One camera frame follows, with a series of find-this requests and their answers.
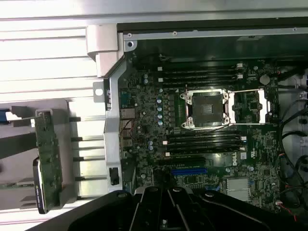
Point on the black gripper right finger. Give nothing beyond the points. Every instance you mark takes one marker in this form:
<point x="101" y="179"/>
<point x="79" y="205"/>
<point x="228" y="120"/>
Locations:
<point x="185" y="211"/>

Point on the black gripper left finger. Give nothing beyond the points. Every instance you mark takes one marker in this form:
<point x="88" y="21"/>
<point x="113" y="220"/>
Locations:
<point x="149" y="211"/>

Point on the blue expansion slot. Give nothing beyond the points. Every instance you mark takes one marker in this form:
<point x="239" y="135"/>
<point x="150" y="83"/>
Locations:
<point x="190" y="171"/>

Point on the black expansion slot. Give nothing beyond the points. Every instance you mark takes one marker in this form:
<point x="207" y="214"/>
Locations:
<point x="183" y="161"/>

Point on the silver chipset heat sink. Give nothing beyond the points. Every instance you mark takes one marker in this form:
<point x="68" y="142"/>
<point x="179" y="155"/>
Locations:
<point x="237" y="188"/>

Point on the black RAM slot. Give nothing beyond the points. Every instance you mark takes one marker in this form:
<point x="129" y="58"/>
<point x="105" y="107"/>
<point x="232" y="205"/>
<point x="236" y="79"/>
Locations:
<point x="204" y="144"/>
<point x="199" y="66"/>
<point x="199" y="71"/>
<point x="199" y="76"/>
<point x="204" y="150"/>
<point x="204" y="134"/>
<point x="204" y="139"/>
<point x="199" y="82"/>

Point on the grey open PC case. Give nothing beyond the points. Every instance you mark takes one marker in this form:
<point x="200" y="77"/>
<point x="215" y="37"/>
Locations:
<point x="113" y="144"/>

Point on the CPU socket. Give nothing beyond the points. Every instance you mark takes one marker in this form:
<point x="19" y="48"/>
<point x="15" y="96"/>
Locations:
<point x="204" y="108"/>

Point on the green motherboard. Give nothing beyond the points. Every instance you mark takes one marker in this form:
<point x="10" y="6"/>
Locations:
<point x="144" y="96"/>

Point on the silver socket cover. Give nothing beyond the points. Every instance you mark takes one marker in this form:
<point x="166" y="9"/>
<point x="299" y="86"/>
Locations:
<point x="263" y="106"/>

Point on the thin metal locking lever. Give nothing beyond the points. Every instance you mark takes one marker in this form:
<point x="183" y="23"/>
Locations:
<point x="245" y="91"/>

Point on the grey parts rack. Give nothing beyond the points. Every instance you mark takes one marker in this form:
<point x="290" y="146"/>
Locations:
<point x="14" y="168"/>

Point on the silver coin battery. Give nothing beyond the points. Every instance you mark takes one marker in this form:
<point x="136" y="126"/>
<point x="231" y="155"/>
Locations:
<point x="265" y="79"/>

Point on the light grey card retention latch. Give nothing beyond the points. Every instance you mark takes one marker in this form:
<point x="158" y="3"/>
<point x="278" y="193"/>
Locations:
<point x="103" y="41"/>

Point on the hard disk blue bracket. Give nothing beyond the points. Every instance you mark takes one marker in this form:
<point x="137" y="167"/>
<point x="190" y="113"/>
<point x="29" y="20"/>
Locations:
<point x="4" y="115"/>

